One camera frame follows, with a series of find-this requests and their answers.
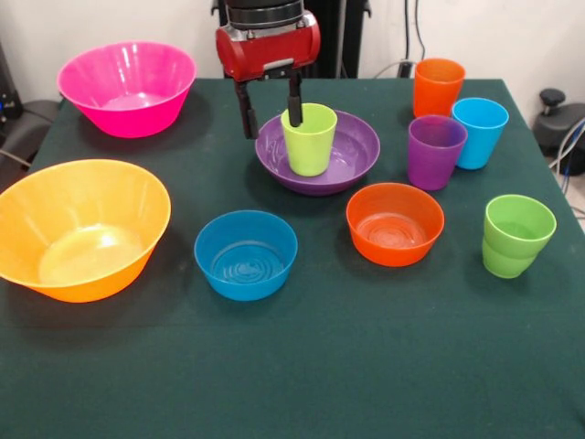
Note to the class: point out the small orange bowl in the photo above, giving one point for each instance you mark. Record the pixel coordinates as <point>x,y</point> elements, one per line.
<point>393,256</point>

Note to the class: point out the purple bowl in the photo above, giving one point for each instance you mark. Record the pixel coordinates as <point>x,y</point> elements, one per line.
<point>352,151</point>

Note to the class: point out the large pink bowl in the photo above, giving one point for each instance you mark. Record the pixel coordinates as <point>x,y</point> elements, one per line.
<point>91,78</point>

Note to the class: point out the purple cup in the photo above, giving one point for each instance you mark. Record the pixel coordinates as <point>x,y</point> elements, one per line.
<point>432,169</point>

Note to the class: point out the green cup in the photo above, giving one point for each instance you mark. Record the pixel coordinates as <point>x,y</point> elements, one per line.
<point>507,265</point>
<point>521,215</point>

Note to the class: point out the large orange yellow bowl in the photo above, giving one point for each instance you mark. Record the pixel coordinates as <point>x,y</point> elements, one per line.
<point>68,196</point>

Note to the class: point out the lime yellow cup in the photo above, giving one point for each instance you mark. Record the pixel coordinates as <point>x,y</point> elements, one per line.
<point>308,151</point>

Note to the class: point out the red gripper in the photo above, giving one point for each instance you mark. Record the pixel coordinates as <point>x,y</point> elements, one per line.
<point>269,52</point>

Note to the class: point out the blue cup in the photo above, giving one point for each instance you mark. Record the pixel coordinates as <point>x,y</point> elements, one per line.
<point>484,137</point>

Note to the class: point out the orange cup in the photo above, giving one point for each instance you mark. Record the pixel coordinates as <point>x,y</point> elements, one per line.
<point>434,98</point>

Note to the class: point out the black computer tower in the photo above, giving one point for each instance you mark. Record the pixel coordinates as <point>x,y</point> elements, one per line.
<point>7,91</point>

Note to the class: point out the small blue bowl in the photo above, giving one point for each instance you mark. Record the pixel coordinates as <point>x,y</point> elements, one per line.
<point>247,285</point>

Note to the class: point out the black equipment with knob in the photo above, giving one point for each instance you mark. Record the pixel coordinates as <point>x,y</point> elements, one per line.
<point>560,123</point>

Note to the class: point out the black power adapter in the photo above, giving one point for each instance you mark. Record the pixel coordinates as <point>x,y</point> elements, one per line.
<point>405,68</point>

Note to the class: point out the dark green tablecloth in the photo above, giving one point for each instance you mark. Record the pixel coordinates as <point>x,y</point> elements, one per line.
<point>320,366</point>

